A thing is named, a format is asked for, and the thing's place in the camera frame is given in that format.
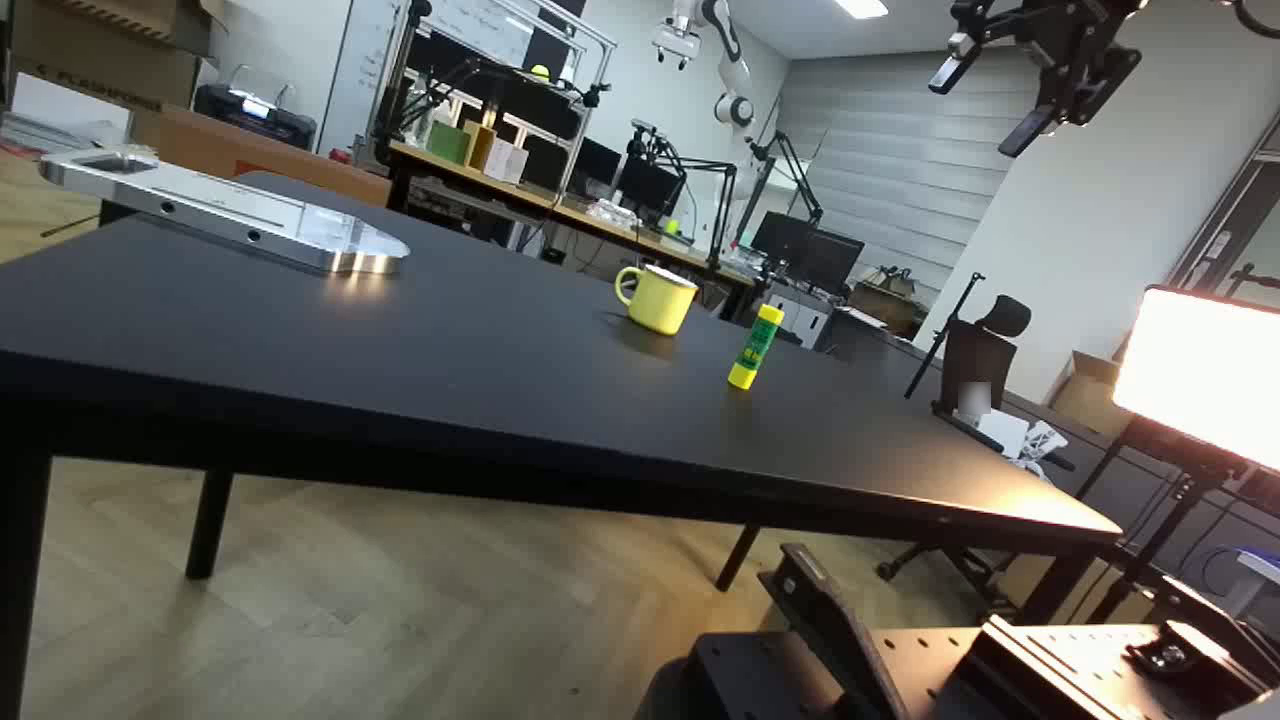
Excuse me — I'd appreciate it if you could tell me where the silver aluminium mounting plate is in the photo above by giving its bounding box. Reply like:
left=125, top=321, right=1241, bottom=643
left=37, top=146, right=415, bottom=284

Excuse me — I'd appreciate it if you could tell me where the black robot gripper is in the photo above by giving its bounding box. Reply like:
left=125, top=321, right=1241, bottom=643
left=924, top=0, right=1149, bottom=160

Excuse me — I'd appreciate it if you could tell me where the small white bottle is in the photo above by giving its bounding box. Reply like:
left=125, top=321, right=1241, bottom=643
left=949, top=382, right=1000, bottom=434

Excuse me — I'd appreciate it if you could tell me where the yellow cup with handle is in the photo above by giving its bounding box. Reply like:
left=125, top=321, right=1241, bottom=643
left=614, top=261, right=703, bottom=339

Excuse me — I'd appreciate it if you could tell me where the black computer monitor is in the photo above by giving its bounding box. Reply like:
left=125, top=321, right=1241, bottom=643
left=747, top=210, right=869, bottom=300

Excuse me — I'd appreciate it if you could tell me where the grey window blind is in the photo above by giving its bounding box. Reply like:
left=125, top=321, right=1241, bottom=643
left=777, top=52, right=1031, bottom=332

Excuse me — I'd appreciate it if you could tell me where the brown cardboard box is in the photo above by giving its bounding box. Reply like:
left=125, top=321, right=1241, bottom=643
left=9, top=0, right=234, bottom=112

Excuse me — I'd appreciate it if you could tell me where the black light stand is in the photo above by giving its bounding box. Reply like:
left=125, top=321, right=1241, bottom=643
left=1053, top=420, right=1265, bottom=630

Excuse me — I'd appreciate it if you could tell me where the bright white light panel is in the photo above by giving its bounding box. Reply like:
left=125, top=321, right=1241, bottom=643
left=1107, top=280, right=1280, bottom=480

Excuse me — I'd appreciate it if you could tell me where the yellow green glue stick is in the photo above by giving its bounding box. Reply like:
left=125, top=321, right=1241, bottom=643
left=724, top=300, right=790, bottom=397

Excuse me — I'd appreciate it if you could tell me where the black metal shelf rack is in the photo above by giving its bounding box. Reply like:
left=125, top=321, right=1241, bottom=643
left=378, top=0, right=624, bottom=191

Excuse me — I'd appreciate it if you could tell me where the black office chair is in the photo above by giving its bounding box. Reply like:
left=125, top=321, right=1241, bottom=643
left=878, top=291, right=1041, bottom=607

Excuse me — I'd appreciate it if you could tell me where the black printer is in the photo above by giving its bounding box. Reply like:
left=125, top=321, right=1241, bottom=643
left=194, top=82, right=319, bottom=154

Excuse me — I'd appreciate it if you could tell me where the long wooden workbench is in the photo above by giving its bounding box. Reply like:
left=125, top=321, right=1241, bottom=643
left=380, top=136, right=768, bottom=291

